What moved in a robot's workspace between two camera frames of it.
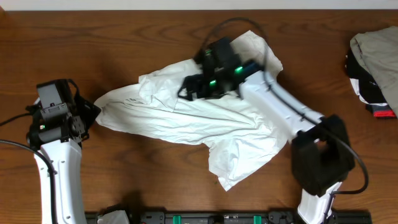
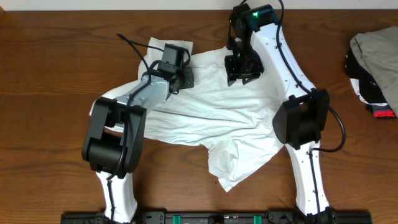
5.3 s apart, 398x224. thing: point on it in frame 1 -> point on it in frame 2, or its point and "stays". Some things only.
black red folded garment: (367, 89) stays
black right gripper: (200, 92) -> (234, 72)
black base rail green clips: (233, 216) stays
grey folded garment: (377, 51) stays
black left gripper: (84, 111) -> (187, 78)
